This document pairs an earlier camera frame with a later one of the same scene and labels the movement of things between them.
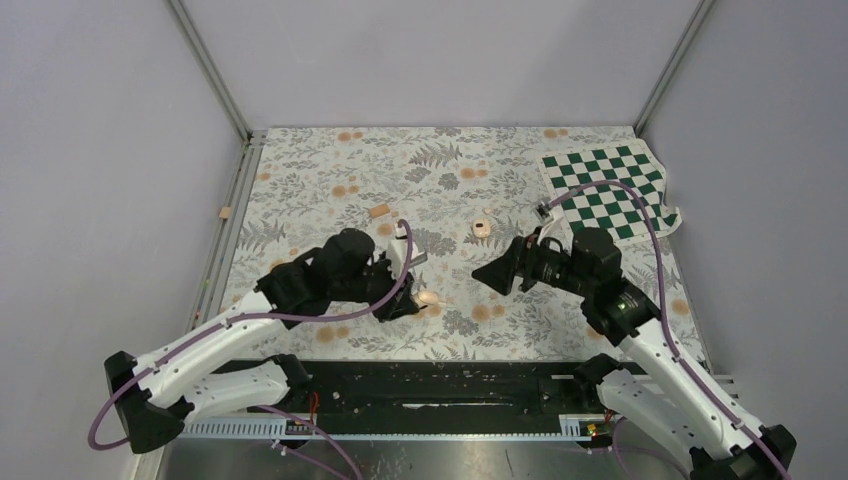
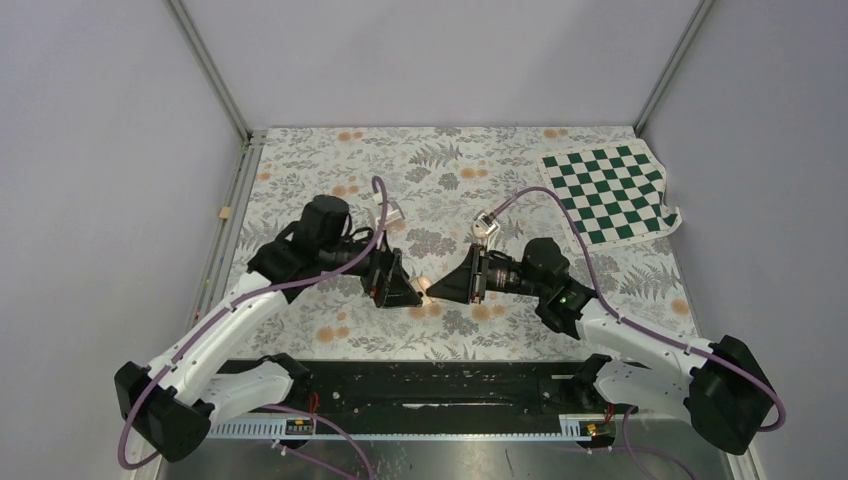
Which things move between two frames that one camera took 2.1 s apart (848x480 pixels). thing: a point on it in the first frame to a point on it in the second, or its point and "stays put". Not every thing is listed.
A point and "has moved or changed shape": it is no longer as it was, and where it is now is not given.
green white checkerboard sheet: [614, 209] stays put
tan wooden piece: [429, 297] has moved or changed shape
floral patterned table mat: [466, 197] stays put
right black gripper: [520, 258] to [465, 284]
